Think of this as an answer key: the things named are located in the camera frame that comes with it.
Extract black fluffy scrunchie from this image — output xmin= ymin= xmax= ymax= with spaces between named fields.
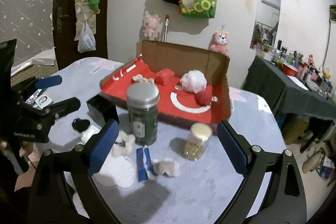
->
xmin=72 ymin=118 xmax=91 ymax=133

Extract white fluffy scrunchie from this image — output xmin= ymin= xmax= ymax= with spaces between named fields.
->
xmin=111 ymin=130 xmax=135 ymax=158

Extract red knitted plush toy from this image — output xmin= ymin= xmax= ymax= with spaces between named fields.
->
xmin=195 ymin=90 xmax=213 ymax=106

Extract person's left hand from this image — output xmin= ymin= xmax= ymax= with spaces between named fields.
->
xmin=1 ymin=139 xmax=34 ymax=157

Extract smartphone on table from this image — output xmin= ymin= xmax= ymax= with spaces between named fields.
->
xmin=25 ymin=89 xmax=46 ymax=108

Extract black square cup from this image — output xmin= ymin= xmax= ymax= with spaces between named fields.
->
xmin=87 ymin=94 xmax=120 ymax=127

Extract clear plastic bag on door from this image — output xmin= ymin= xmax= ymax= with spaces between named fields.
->
xmin=77 ymin=22 xmax=96 ymax=53

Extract green tea jar metal lid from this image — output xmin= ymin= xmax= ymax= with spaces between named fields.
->
xmin=126 ymin=83 xmax=159 ymax=146

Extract grey white folded socks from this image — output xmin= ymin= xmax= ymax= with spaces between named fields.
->
xmin=152 ymin=158 xmax=180 ymax=177

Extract beige scrunchie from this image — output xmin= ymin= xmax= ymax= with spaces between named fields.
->
xmin=131 ymin=74 xmax=155 ymax=84

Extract jar of golden capsules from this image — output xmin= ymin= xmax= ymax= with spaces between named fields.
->
xmin=183 ymin=123 xmax=213 ymax=161

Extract green plush on door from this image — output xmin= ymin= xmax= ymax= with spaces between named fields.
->
xmin=87 ymin=0 xmax=100 ymax=14

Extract dark green covered table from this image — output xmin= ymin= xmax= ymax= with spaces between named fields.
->
xmin=242 ymin=56 xmax=335 ymax=121

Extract red mesh bath pouf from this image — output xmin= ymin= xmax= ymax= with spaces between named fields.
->
xmin=154 ymin=68 xmax=175 ymax=85

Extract cardboard box red interior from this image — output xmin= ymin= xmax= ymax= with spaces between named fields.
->
xmin=100 ymin=40 xmax=231 ymax=128

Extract white mesh bath pouf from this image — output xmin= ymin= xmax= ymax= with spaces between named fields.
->
xmin=180 ymin=70 xmax=207 ymax=94

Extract light pink plush on wall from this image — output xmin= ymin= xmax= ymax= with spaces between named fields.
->
xmin=142 ymin=15 xmax=159 ymax=38

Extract red-tipped brush on wall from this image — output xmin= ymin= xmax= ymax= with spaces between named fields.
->
xmin=163 ymin=15 xmax=170 ymax=42

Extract pink plush toy on wall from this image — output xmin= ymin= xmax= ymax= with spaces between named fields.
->
xmin=210 ymin=32 xmax=228 ymax=55

